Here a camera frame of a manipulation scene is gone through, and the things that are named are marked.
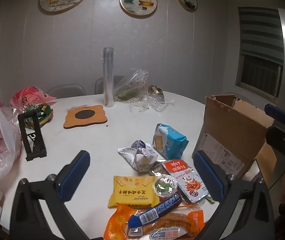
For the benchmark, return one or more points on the blue cracker packet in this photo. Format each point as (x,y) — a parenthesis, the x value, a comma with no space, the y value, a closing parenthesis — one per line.
(168,142)

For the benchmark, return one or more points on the medium round wall picture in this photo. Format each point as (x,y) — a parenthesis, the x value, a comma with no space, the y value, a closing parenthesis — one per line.
(138,2)

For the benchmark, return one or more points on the black phone stand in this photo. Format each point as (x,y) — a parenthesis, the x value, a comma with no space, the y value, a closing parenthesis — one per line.
(32,136)

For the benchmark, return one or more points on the green snack bag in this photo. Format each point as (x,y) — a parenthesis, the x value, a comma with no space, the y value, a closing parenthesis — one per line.
(42,113)

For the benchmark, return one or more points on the crumpled foil packet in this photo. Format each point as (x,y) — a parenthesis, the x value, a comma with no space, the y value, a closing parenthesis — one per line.
(156,92)

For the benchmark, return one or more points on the clear plastic wrap roll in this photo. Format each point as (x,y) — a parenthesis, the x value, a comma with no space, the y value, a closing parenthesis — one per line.
(108,76)

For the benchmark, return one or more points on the small round wall picture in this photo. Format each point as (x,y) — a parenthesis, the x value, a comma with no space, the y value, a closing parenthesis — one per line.
(187,1)

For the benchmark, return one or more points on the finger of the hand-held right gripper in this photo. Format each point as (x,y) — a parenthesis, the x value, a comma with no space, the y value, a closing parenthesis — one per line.
(282,141)
(278,112)

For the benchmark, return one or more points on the crumpled clear plastic wrap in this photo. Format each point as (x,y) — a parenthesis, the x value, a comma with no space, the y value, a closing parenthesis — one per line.
(150,103)

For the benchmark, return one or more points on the clear bag of vegetables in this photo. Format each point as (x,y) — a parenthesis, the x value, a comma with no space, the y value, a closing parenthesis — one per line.
(132,86)

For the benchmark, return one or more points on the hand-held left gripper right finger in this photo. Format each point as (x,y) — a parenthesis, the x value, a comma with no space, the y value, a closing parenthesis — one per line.
(207,177)

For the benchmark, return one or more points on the orange sausage packet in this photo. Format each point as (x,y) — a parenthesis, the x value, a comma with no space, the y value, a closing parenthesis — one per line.
(157,226)

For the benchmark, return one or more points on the window with striped blind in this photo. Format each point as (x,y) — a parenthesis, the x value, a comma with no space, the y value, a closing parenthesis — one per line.
(260,52)

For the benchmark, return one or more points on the red and white snack packet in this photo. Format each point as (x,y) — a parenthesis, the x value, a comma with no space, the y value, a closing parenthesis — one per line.
(187,180)

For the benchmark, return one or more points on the blue sausage stick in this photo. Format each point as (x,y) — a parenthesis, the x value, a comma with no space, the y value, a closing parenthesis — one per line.
(155,210)

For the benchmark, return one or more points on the yellow cracker packet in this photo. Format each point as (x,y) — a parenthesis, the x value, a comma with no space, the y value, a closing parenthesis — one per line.
(133,192)

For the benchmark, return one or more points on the orange wooden coaster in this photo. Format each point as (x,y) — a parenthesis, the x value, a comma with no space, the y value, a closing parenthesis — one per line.
(85,116)

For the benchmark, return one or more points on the white and blue snack packet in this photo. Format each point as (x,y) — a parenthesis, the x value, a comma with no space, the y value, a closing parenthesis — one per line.
(137,156)

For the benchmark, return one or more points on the pink plastic bag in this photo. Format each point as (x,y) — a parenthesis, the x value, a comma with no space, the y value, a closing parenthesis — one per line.
(30,97)

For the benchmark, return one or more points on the cardboard box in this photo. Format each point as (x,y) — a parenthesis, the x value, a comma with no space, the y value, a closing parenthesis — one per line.
(232,137)

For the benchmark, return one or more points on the small green jelly cup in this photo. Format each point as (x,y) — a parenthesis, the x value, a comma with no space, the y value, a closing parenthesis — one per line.
(164,185)

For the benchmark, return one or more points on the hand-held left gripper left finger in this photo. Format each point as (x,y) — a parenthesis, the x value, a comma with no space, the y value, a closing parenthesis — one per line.
(74,177)

